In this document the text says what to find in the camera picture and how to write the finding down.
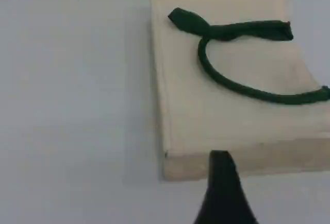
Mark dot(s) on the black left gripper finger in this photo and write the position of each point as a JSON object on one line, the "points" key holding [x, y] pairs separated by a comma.
{"points": [[221, 198]]}

